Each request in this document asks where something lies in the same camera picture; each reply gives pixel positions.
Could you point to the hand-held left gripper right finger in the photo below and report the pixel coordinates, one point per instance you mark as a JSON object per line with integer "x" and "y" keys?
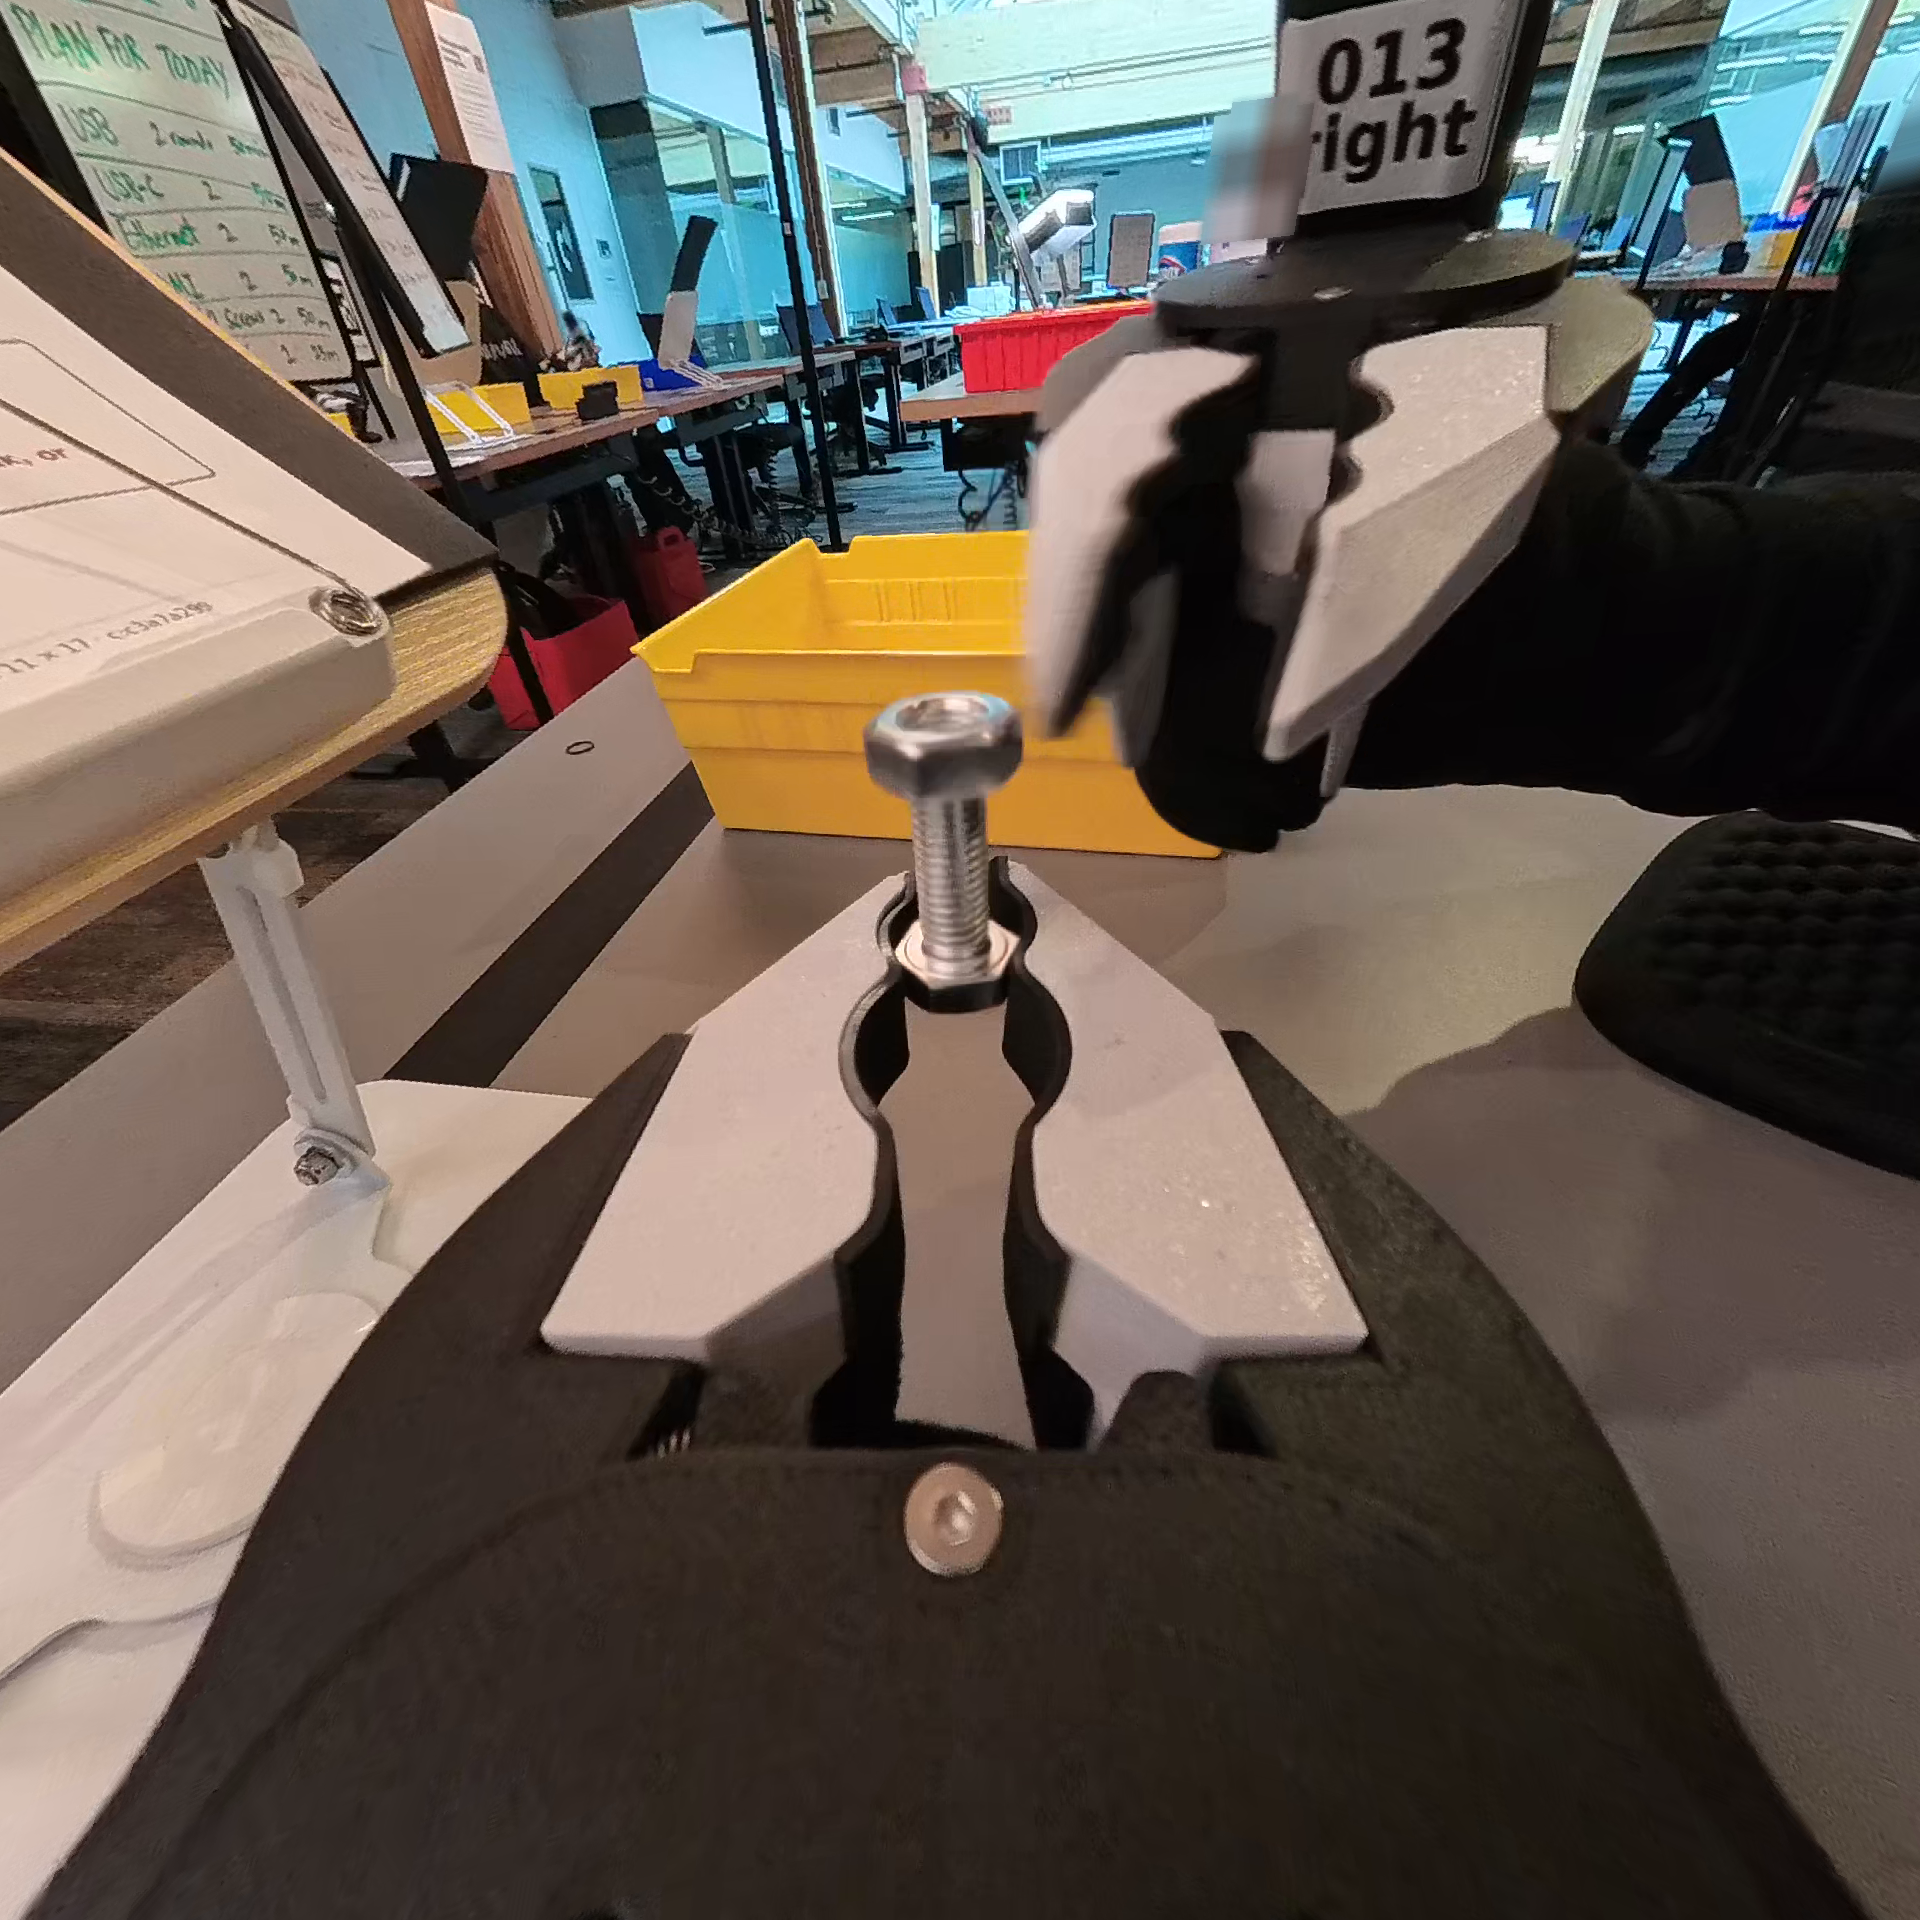
{"x": 1185, "y": 1201}

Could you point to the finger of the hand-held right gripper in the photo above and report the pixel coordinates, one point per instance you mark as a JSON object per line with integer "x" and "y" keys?
{"x": 1095, "y": 511}
{"x": 1440, "y": 497}

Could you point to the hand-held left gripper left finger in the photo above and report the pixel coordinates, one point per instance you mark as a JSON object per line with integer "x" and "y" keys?
{"x": 721, "y": 1201}

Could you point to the steel hex nut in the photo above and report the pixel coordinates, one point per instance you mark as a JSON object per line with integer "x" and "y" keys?
{"x": 954, "y": 979}

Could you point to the steel hex bolt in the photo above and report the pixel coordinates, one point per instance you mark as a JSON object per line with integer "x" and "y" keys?
{"x": 951, "y": 872}

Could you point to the person's right forearm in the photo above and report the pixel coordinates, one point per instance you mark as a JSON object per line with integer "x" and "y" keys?
{"x": 1785, "y": 645}

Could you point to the metal sheet screw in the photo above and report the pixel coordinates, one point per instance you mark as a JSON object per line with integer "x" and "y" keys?
{"x": 347, "y": 610}

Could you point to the person's right hand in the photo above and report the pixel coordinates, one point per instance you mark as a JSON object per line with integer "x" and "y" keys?
{"x": 1499, "y": 691}

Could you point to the red storage bin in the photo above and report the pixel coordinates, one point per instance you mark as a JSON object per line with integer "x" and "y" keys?
{"x": 1019, "y": 352}

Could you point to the long background workbench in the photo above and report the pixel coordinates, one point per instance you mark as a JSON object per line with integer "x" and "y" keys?
{"x": 705, "y": 387}

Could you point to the yellow plastic bin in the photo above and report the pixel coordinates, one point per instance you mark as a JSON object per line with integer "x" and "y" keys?
{"x": 779, "y": 779}

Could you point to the black metal pole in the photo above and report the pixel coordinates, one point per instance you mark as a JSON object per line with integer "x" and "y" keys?
{"x": 781, "y": 226}

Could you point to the red canister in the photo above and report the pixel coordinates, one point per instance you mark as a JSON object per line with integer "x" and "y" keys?
{"x": 668, "y": 578}

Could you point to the red bag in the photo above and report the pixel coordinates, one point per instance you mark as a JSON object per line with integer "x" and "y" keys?
{"x": 577, "y": 668}

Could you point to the small yellow tray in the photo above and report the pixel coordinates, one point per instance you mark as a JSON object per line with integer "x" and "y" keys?
{"x": 345, "y": 421}
{"x": 563, "y": 391}

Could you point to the wooden instruction board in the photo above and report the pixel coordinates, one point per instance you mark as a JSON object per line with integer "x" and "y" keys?
{"x": 435, "y": 660}

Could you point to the white paper poster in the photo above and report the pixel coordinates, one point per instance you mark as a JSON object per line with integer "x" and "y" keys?
{"x": 466, "y": 91}

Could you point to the wooden pillar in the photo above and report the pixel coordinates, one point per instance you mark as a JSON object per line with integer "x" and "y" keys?
{"x": 417, "y": 75}

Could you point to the small easel whiteboard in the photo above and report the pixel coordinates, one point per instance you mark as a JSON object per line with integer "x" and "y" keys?
{"x": 361, "y": 179}

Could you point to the printed instruction sheet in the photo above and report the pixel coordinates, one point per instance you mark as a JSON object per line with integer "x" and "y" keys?
{"x": 120, "y": 571}

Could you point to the green-lettered whiteboard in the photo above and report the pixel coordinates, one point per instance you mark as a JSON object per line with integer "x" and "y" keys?
{"x": 151, "y": 179}

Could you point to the small bracket bolt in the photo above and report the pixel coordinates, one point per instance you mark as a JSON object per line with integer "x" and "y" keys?
{"x": 315, "y": 1163}

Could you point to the white support bracket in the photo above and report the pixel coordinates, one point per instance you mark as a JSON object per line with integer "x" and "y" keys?
{"x": 278, "y": 975}

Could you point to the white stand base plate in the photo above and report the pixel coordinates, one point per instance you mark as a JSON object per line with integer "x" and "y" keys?
{"x": 225, "y": 1335}

